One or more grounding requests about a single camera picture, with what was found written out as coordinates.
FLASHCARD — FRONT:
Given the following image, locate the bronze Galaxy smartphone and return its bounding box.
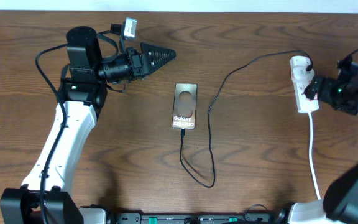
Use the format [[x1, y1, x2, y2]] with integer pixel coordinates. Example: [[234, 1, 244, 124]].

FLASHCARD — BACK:
[[172, 83, 198, 130]]

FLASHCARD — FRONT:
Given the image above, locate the white USB charger plug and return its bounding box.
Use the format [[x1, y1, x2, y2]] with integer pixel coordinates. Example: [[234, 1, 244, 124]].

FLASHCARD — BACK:
[[290, 55, 313, 71]]

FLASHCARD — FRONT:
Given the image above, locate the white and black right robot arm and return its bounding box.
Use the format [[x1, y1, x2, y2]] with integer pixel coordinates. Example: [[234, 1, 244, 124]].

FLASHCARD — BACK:
[[281, 54, 358, 223]]

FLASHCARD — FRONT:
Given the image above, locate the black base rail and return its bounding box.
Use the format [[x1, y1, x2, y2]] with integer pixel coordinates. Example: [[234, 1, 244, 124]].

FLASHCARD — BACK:
[[108, 212, 277, 224]]

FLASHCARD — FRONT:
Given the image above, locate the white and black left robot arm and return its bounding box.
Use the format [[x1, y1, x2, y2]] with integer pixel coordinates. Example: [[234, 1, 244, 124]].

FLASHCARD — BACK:
[[0, 21, 176, 223]]

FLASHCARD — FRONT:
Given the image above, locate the white power strip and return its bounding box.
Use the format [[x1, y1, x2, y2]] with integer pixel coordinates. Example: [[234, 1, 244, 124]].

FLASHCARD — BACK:
[[291, 66, 319, 114]]

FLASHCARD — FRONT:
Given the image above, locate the black USB charging cable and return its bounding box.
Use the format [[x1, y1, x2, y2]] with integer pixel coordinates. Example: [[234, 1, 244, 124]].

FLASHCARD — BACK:
[[178, 50, 314, 189]]

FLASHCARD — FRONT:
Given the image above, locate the white power strip cord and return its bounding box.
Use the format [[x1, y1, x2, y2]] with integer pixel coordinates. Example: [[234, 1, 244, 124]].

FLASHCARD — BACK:
[[307, 112, 322, 200]]

